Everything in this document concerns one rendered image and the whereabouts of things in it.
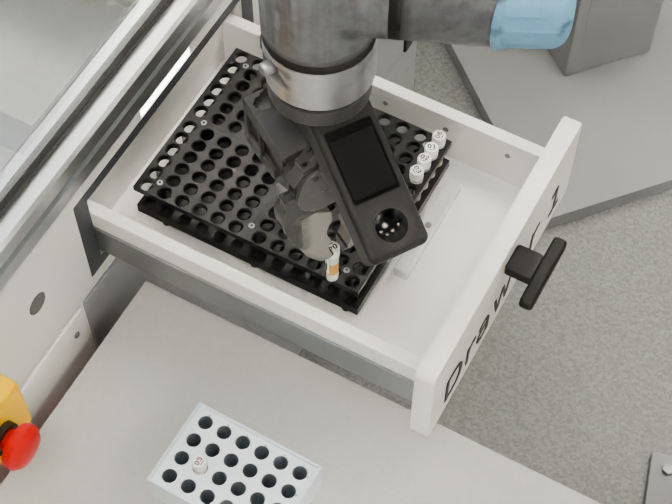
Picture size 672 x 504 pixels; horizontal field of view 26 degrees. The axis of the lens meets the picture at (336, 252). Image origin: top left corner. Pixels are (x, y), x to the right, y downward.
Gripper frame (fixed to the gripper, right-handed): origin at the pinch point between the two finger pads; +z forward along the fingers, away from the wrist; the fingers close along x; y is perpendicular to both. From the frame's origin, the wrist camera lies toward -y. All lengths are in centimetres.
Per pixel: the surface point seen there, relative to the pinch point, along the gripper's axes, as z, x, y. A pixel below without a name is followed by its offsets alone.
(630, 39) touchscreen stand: 90, -90, 58
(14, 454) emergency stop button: 9.5, 28.5, 1.7
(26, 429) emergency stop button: 9.1, 26.8, 3.1
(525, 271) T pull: 7.4, -14.8, -5.8
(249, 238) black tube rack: 8.5, 3.1, 9.3
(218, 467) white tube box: 18.9, 13.8, -3.5
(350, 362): 12.8, 0.6, -3.3
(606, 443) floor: 99, -47, 4
